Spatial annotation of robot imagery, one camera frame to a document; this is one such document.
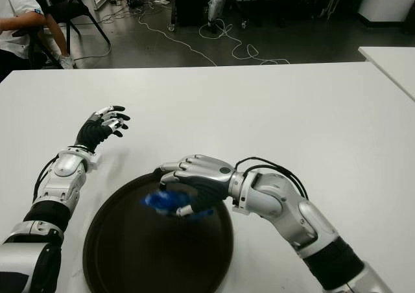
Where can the right robot hand black silver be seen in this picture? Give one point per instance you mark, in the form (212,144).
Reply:
(207,176)

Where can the left robot hand black silver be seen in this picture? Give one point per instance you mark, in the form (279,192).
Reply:
(90,134)

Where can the blue Oreo cookie pack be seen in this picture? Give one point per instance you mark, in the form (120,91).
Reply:
(159,200)

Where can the left robot arm silver black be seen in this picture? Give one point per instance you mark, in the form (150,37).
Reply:
(61,182)

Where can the right robot arm silver black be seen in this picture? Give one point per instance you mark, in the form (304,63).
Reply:
(291,208)

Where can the dark brown round tray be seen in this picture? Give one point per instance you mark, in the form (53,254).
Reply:
(146,254)

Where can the black folding chair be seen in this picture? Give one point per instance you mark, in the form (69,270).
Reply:
(69,6)

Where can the seated person white shirt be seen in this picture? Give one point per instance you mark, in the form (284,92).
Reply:
(14,17)

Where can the black cabinet on casters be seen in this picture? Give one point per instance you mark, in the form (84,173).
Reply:
(191,4)

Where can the silver humanoid robot leg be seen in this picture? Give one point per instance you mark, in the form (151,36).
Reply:
(215,4)

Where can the white side table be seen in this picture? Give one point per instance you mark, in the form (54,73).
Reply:
(392,66)

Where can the white curved panel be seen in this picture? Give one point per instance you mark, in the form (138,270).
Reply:
(389,1)

